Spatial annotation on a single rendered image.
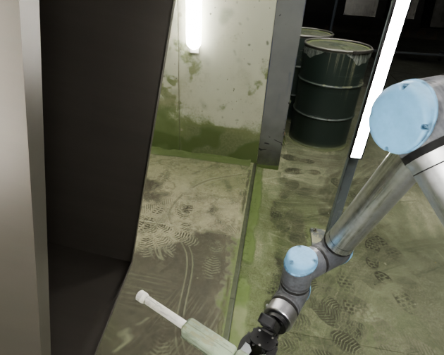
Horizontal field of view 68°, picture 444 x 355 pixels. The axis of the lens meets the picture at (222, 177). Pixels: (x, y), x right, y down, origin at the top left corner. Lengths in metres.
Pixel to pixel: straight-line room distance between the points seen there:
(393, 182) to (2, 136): 0.75
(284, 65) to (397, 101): 1.87
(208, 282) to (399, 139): 1.32
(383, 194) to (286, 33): 1.71
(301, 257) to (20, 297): 0.74
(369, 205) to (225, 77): 1.79
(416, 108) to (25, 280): 0.58
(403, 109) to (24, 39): 0.52
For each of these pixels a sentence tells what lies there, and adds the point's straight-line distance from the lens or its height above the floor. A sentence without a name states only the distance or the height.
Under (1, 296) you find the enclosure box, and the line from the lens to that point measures 0.49.
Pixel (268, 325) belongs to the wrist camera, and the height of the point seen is 0.62.
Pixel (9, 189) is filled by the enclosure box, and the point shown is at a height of 1.20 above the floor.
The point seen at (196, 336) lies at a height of 0.58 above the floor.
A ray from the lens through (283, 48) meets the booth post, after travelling 2.43.
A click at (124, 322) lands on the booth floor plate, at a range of 1.65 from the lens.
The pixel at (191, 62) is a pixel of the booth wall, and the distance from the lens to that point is 2.54.
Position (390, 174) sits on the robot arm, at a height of 1.00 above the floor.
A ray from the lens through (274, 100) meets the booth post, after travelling 2.52.
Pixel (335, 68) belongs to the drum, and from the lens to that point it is 2.98.
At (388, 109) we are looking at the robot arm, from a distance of 0.63.
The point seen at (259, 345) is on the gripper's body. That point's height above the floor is 0.55.
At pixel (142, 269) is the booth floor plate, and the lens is 1.83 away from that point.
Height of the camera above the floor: 1.38
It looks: 32 degrees down
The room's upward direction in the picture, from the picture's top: 4 degrees clockwise
